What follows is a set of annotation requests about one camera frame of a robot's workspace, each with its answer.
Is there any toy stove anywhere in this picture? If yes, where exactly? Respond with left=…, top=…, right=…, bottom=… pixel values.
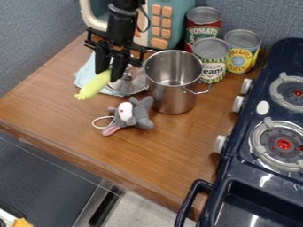
left=174, top=37, right=303, bottom=227

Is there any light blue cloth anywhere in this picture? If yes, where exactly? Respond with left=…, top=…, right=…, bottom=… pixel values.
left=72, top=52, right=128, bottom=98

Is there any silver pot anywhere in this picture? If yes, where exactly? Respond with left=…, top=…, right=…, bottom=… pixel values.
left=142, top=49, right=214, bottom=115

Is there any yellow pineapple can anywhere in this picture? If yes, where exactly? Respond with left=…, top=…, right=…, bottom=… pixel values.
left=222, top=28, right=263, bottom=75

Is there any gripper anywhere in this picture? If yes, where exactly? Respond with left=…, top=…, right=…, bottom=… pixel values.
left=82, top=27, right=158, bottom=83

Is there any red tomato can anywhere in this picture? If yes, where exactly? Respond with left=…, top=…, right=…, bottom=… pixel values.
left=183, top=5, right=224, bottom=54

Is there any green beans can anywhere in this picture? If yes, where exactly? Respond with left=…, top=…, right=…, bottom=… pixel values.
left=191, top=36, right=231, bottom=85

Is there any toy microwave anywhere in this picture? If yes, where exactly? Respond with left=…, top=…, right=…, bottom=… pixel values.
left=78, top=0, right=197, bottom=51

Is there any grey plush animal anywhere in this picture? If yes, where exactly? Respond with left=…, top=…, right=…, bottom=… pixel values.
left=90, top=95, right=157, bottom=137

